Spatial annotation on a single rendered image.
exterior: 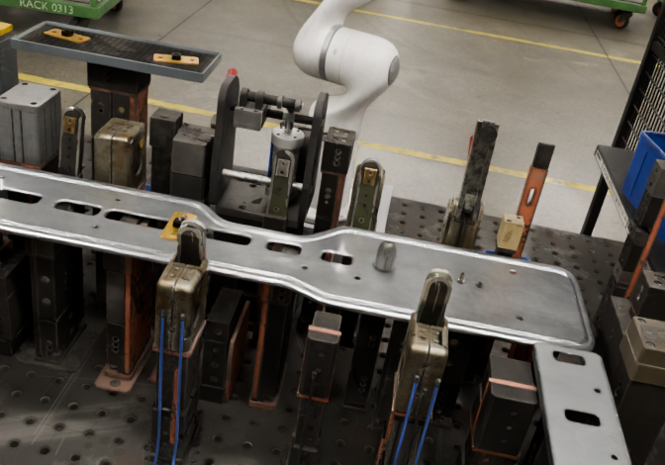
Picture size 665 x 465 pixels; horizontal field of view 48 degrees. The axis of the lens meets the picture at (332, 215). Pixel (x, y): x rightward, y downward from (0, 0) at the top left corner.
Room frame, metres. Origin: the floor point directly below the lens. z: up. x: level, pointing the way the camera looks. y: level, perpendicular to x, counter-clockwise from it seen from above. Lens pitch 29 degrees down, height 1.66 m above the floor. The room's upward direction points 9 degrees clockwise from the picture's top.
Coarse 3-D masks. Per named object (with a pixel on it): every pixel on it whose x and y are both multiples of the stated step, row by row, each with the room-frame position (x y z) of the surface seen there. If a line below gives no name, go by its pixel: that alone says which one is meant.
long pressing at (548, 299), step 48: (48, 192) 1.08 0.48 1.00; (96, 192) 1.11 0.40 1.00; (144, 192) 1.13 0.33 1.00; (48, 240) 0.96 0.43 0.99; (96, 240) 0.97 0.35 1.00; (144, 240) 0.99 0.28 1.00; (288, 240) 1.06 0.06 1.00; (336, 240) 1.08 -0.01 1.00; (288, 288) 0.94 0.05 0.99; (336, 288) 0.94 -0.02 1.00; (384, 288) 0.97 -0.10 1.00; (480, 288) 1.01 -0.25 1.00; (528, 288) 1.03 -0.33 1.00; (576, 288) 1.06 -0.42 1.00; (480, 336) 0.90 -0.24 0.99; (528, 336) 0.91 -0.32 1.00; (576, 336) 0.92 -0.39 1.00
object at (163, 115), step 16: (160, 112) 1.26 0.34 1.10; (176, 112) 1.28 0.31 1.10; (160, 128) 1.24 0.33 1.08; (176, 128) 1.24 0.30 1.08; (160, 144) 1.24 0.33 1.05; (160, 160) 1.24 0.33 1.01; (160, 176) 1.24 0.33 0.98; (160, 192) 1.24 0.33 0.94; (160, 224) 1.24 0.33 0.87; (160, 272) 1.24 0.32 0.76
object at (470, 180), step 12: (480, 120) 1.18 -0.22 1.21; (480, 132) 1.15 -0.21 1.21; (492, 132) 1.14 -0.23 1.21; (480, 144) 1.18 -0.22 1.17; (492, 144) 1.17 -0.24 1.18; (468, 156) 1.18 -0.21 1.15; (480, 156) 1.17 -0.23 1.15; (468, 168) 1.16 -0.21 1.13; (480, 168) 1.17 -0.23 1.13; (468, 180) 1.16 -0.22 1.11; (480, 180) 1.17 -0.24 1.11; (468, 192) 1.16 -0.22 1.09; (480, 192) 1.15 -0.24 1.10; (456, 216) 1.15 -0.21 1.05
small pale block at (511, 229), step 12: (504, 216) 1.15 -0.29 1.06; (516, 216) 1.15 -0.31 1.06; (504, 228) 1.13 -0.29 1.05; (516, 228) 1.12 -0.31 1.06; (504, 240) 1.13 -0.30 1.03; (516, 240) 1.12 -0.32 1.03; (504, 252) 1.13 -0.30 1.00; (516, 252) 1.12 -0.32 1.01; (480, 348) 1.13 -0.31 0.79; (468, 372) 1.13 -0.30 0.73; (468, 384) 1.12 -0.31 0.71
